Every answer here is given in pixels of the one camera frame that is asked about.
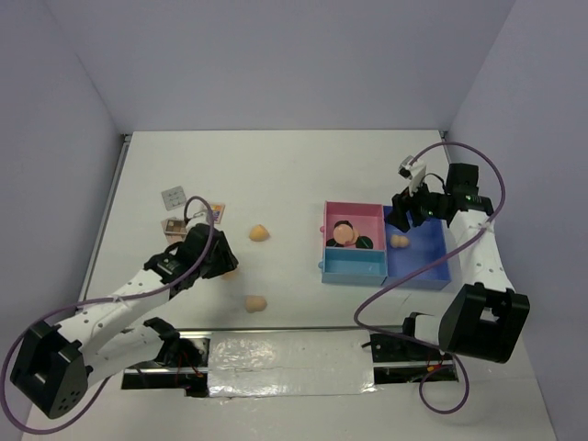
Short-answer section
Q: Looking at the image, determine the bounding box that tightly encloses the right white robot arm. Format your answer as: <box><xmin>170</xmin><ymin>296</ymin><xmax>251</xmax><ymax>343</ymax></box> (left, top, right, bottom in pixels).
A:
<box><xmin>386</xmin><ymin>159</ymin><xmax>530</xmax><ymax>364</ymax></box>

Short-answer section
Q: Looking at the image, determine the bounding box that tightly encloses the orange teardrop sponge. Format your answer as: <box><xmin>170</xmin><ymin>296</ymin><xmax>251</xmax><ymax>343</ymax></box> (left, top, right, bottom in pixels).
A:
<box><xmin>249</xmin><ymin>224</ymin><xmax>270</xmax><ymax>243</ymax></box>

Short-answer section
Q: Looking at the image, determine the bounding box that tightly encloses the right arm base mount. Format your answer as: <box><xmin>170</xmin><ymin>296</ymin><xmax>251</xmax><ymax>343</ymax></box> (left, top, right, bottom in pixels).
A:
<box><xmin>361</xmin><ymin>333</ymin><xmax>458</xmax><ymax>385</ymax></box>

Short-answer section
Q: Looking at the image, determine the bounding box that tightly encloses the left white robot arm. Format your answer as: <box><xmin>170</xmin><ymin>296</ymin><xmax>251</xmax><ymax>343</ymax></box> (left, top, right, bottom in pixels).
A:
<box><xmin>10</xmin><ymin>223</ymin><xmax>238</xmax><ymax>419</ymax></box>

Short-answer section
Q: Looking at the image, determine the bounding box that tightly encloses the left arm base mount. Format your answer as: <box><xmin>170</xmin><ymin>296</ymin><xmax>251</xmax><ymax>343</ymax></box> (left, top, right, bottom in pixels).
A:
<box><xmin>121</xmin><ymin>318</ymin><xmax>210</xmax><ymax>398</ymax></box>

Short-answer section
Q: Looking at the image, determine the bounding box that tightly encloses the green puff top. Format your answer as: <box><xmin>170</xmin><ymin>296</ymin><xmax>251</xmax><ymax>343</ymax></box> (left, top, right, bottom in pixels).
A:
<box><xmin>334</xmin><ymin>220</ymin><xmax>354</xmax><ymax>231</ymax></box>

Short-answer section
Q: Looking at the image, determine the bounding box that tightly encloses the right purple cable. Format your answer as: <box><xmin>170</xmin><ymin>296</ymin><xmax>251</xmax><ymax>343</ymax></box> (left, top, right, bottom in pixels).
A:
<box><xmin>354</xmin><ymin>141</ymin><xmax>507</xmax><ymax>417</ymax></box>

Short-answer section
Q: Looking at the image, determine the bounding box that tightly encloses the light blue drawer box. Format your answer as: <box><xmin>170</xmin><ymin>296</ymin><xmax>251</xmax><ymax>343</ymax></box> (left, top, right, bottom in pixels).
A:
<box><xmin>319</xmin><ymin>247</ymin><xmax>388</xmax><ymax>286</ymax></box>

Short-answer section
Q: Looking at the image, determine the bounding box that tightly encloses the peach puff with ribbon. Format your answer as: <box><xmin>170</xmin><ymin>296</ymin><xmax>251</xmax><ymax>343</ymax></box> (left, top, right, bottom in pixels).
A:
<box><xmin>334</xmin><ymin>229</ymin><xmax>357</xmax><ymax>244</ymax></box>

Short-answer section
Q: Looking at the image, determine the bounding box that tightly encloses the gourd sponge front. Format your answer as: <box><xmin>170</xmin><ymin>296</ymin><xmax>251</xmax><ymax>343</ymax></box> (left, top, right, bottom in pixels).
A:
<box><xmin>244</xmin><ymin>296</ymin><xmax>267</xmax><ymax>313</ymax></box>

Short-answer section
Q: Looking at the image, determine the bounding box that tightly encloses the colourful glitter eyeshadow palette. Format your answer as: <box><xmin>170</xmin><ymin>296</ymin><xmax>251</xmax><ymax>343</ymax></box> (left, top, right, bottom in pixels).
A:
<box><xmin>206</xmin><ymin>203</ymin><xmax>226</xmax><ymax>224</ymax></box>

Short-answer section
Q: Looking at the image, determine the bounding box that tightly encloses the gourd sponge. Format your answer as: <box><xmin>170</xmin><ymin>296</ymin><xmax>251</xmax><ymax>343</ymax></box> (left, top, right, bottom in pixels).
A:
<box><xmin>221</xmin><ymin>269</ymin><xmax>238</xmax><ymax>280</ymax></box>
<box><xmin>244</xmin><ymin>296</ymin><xmax>267</xmax><ymax>313</ymax></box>
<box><xmin>390</xmin><ymin>234</ymin><xmax>411</xmax><ymax>249</ymax></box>

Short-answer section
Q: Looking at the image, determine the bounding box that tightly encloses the silver foil tape sheet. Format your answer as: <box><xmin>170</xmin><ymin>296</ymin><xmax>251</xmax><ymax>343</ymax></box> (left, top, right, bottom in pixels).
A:
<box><xmin>208</xmin><ymin>330</ymin><xmax>376</xmax><ymax>398</ymax></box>

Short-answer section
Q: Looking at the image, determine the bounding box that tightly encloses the brown eyeshadow palette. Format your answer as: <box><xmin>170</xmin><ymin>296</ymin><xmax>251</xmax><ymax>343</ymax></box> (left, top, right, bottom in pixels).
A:
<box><xmin>162</xmin><ymin>218</ymin><xmax>187</xmax><ymax>236</ymax></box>

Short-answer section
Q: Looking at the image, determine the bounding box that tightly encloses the pink drawer box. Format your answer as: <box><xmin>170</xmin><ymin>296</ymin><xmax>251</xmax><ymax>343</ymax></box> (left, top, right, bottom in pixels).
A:
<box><xmin>321</xmin><ymin>201</ymin><xmax>386</xmax><ymax>251</ymax></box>

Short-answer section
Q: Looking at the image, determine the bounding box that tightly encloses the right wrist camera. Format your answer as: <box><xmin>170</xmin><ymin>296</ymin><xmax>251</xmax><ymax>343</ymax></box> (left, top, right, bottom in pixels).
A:
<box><xmin>398</xmin><ymin>156</ymin><xmax>426</xmax><ymax>196</ymax></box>

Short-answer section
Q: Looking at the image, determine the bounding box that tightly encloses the silver grey eyeshadow palette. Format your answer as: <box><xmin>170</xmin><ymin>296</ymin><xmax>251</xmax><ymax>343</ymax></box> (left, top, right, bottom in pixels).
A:
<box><xmin>161</xmin><ymin>186</ymin><xmax>187</xmax><ymax>211</ymax></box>

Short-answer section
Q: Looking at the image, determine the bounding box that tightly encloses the aluminium rail left edge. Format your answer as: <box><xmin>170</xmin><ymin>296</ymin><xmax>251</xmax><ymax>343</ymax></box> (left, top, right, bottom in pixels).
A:
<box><xmin>76</xmin><ymin>133</ymin><xmax>132</xmax><ymax>303</ymax></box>

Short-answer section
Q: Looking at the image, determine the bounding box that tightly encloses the green puff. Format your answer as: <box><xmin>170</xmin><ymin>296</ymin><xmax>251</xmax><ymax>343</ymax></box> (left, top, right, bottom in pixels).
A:
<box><xmin>334</xmin><ymin>220</ymin><xmax>354</xmax><ymax>231</ymax></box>
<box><xmin>326</xmin><ymin>238</ymin><xmax>345</xmax><ymax>247</ymax></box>
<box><xmin>356</xmin><ymin>235</ymin><xmax>374</xmax><ymax>249</ymax></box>

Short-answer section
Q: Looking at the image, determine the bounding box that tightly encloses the purple-blue organizer tray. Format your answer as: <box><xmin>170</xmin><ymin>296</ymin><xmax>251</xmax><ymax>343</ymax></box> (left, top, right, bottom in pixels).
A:
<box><xmin>383</xmin><ymin>219</ymin><xmax>452</xmax><ymax>290</ymax></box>

